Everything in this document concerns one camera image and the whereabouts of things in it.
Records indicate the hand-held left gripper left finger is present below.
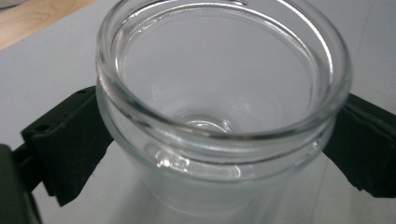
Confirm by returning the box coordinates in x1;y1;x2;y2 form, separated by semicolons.
20;85;115;207

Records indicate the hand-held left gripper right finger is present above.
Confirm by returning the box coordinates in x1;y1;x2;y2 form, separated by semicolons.
321;92;396;200

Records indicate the clear glass jar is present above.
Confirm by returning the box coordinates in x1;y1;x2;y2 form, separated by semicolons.
94;0;354;224

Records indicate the wooden table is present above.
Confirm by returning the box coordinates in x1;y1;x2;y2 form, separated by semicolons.
0;0;96;52

